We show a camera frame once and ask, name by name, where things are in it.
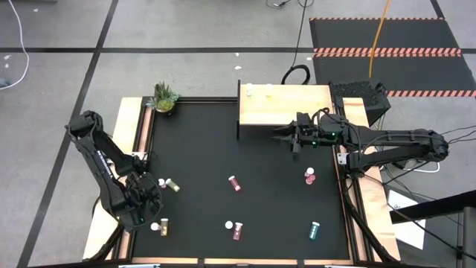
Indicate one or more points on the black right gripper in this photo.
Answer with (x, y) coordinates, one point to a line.
(320, 134)

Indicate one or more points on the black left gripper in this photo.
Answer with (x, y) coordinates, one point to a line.
(147, 199)

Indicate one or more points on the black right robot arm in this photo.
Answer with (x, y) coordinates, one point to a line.
(401, 139)

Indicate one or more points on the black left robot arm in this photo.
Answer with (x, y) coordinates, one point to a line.
(100, 156)

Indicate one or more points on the light wooden tray board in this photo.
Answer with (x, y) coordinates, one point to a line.
(290, 111)

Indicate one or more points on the black foam-topped box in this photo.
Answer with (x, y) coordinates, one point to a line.
(360, 93)

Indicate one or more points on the potted succulent plant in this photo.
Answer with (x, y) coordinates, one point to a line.
(163, 98)

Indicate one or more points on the white paper sheet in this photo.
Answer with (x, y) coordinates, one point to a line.
(409, 231)

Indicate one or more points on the black floor mat striped edges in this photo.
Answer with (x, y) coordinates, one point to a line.
(409, 33)

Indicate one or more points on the black desk edge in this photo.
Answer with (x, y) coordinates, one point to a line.
(435, 206)

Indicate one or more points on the grey metal bracket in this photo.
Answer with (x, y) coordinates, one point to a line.
(342, 158)

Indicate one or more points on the black frame strut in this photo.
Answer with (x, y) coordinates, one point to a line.
(108, 245)
(367, 231)

